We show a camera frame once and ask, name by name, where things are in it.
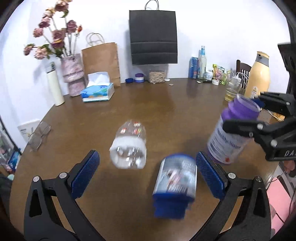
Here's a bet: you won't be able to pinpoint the purple supplement bottle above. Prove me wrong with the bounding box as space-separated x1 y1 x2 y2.
207 94 260 165

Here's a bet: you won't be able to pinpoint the yellow thermos jug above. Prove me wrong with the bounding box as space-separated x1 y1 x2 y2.
244 51 270 98

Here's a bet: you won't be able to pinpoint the pink trousers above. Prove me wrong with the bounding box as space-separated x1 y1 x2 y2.
266 174 292 237

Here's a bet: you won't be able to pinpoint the glass of yellow liquid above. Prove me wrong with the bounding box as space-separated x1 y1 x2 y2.
225 78 241 102

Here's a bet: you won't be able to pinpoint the wooden chair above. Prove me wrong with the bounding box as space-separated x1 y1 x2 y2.
236 60 251 89

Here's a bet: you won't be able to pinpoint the colourful snack bags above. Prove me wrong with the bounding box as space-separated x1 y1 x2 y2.
212 64 232 85

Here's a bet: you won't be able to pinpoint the storage rack with clutter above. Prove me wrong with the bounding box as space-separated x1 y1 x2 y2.
0 125 21 174

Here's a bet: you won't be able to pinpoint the eyeglasses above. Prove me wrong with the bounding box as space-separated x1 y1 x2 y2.
28 121 52 151

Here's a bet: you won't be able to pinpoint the blue snack package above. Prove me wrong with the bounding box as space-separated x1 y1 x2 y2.
188 57 198 79

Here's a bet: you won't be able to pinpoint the clear tall bottle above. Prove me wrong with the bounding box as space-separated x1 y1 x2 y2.
198 46 207 79

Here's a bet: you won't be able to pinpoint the blue supplement bottle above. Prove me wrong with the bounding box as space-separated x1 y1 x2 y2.
152 154 197 219

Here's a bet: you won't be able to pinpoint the white booklet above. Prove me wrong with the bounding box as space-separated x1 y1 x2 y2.
18 119 41 142

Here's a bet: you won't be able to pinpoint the clear plastic bottle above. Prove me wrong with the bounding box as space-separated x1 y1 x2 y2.
109 120 147 169

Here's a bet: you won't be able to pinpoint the clear jar of oats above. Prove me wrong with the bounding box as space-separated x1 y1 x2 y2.
149 70 166 84

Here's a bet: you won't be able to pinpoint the small purple white jar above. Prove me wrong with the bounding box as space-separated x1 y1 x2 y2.
134 73 145 83

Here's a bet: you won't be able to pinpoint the cream thermos bottle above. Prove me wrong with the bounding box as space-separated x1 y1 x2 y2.
46 62 65 106

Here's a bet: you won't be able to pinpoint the blue bottle cap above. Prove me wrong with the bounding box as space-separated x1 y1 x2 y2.
125 78 134 83

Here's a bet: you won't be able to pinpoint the blue tissue box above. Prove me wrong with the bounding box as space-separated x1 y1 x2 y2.
81 72 115 102

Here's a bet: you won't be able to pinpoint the black paper bag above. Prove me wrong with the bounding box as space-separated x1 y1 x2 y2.
129 7 178 65

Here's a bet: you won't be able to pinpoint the pink ceramic vase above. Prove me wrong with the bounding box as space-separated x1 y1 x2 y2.
61 54 85 97

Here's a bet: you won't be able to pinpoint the brown paper bag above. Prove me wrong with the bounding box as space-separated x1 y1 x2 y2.
82 33 121 87

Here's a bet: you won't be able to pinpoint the dried pink flowers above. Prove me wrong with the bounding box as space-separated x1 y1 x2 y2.
23 1 82 60

